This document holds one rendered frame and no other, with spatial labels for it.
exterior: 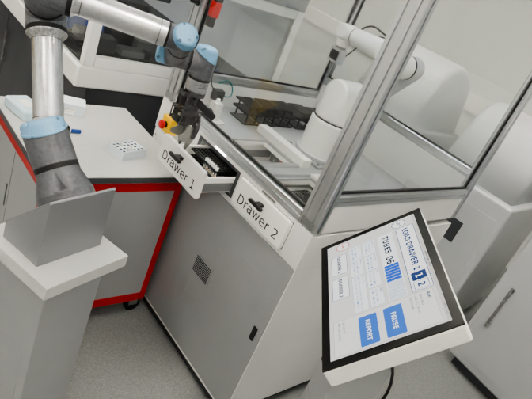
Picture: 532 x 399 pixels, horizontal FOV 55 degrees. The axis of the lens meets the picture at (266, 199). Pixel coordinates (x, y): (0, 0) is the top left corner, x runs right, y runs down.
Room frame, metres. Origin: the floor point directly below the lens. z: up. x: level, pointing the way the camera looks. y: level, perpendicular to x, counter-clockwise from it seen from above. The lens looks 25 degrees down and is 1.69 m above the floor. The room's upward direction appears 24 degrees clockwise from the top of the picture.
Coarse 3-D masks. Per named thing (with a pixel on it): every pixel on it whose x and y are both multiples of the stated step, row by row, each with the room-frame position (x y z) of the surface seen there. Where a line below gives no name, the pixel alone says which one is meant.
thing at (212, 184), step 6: (180, 144) 1.84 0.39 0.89; (186, 150) 1.86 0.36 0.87; (192, 150) 1.88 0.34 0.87; (210, 180) 1.67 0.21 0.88; (216, 180) 1.69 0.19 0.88; (222, 180) 1.71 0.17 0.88; (228, 180) 1.73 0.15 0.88; (204, 186) 1.65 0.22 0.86; (210, 186) 1.67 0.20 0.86; (216, 186) 1.69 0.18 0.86; (222, 186) 1.71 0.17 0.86; (228, 186) 1.73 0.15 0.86
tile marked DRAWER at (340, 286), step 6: (336, 282) 1.18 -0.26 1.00; (342, 282) 1.17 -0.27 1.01; (348, 282) 1.16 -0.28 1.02; (336, 288) 1.15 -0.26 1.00; (342, 288) 1.14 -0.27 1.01; (348, 288) 1.13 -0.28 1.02; (336, 294) 1.12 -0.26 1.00; (342, 294) 1.11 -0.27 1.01; (348, 294) 1.10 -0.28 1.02; (336, 300) 1.10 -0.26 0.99
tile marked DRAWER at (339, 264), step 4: (340, 256) 1.29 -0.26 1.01; (344, 256) 1.28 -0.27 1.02; (332, 260) 1.29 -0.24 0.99; (336, 260) 1.28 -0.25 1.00; (340, 260) 1.27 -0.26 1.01; (344, 260) 1.26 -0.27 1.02; (332, 264) 1.27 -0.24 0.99; (336, 264) 1.26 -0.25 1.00; (340, 264) 1.25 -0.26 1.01; (344, 264) 1.24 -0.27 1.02; (332, 268) 1.25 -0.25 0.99; (336, 268) 1.24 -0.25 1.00; (340, 268) 1.23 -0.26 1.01; (344, 268) 1.22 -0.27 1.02; (332, 272) 1.23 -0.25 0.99; (336, 272) 1.22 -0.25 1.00; (340, 272) 1.21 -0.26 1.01; (344, 272) 1.21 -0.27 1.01; (332, 276) 1.21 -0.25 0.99
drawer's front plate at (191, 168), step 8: (168, 136) 1.78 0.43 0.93; (168, 144) 1.77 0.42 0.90; (176, 144) 1.74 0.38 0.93; (160, 152) 1.79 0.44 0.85; (168, 152) 1.76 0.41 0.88; (176, 152) 1.73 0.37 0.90; (184, 152) 1.71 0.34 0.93; (160, 160) 1.78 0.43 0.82; (184, 160) 1.69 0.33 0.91; (192, 160) 1.67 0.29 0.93; (168, 168) 1.74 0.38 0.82; (184, 168) 1.68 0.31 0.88; (192, 168) 1.65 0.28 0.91; (200, 168) 1.64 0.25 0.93; (176, 176) 1.70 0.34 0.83; (184, 176) 1.67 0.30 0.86; (192, 176) 1.65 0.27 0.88; (200, 176) 1.62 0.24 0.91; (184, 184) 1.66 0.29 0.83; (192, 184) 1.63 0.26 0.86; (200, 184) 1.61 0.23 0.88; (192, 192) 1.63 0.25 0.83; (200, 192) 1.62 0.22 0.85
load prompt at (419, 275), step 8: (408, 224) 1.33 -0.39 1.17; (400, 232) 1.30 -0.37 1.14; (408, 232) 1.29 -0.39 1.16; (400, 240) 1.26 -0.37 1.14; (408, 240) 1.25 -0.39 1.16; (416, 240) 1.24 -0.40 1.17; (400, 248) 1.23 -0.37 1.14; (408, 248) 1.21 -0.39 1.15; (416, 248) 1.20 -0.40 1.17; (408, 256) 1.17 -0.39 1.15; (416, 256) 1.16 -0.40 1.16; (424, 256) 1.15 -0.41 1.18; (408, 264) 1.14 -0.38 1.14; (416, 264) 1.13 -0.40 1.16; (424, 264) 1.12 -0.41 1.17; (408, 272) 1.11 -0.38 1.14; (416, 272) 1.10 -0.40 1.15; (424, 272) 1.09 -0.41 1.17; (416, 280) 1.07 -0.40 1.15; (424, 280) 1.06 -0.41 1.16; (432, 280) 1.05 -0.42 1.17; (416, 288) 1.04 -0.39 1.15; (424, 288) 1.03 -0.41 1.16
